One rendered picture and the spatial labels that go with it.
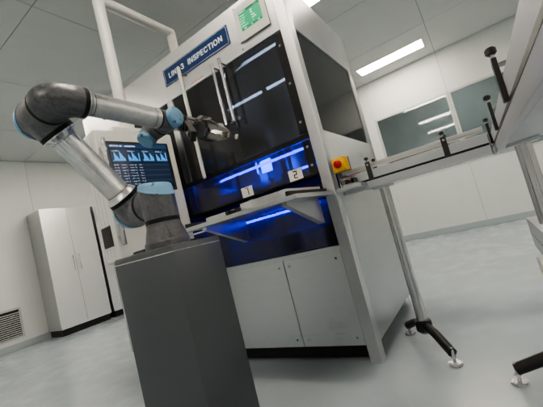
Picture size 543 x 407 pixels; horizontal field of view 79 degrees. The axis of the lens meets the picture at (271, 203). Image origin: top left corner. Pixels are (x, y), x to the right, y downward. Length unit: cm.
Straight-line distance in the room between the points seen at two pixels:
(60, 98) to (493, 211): 587
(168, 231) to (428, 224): 550
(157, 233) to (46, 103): 49
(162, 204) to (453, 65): 580
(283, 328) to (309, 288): 31
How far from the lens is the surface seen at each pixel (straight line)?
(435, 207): 624
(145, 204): 117
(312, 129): 178
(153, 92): 263
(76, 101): 117
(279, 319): 203
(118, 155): 210
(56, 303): 621
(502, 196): 620
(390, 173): 174
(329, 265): 178
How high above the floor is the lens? 75
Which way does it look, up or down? 5 degrees up
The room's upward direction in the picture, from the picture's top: 14 degrees counter-clockwise
